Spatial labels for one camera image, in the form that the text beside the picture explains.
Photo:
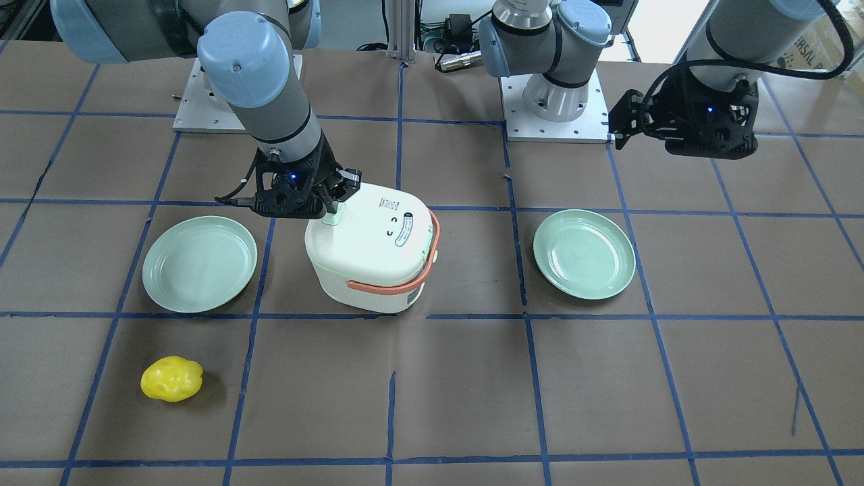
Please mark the white rice cooker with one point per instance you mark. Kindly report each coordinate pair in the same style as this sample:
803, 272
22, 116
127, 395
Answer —
377, 252

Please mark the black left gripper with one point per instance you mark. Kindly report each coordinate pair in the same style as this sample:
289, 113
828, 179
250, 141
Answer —
665, 102

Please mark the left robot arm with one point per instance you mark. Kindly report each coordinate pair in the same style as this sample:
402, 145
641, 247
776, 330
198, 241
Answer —
562, 40

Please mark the green plate near left arm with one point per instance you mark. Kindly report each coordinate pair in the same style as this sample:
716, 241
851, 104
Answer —
584, 254

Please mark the black power adapter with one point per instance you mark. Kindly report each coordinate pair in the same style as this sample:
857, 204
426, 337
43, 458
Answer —
458, 26

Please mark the aluminium frame post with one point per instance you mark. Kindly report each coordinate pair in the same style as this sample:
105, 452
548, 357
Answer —
401, 18

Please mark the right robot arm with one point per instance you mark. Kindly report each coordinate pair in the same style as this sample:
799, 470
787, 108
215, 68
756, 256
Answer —
245, 48

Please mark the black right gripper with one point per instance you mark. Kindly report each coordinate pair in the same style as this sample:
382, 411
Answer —
326, 169

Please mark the green plate near right arm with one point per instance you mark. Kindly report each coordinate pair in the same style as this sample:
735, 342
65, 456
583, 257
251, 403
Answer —
199, 264

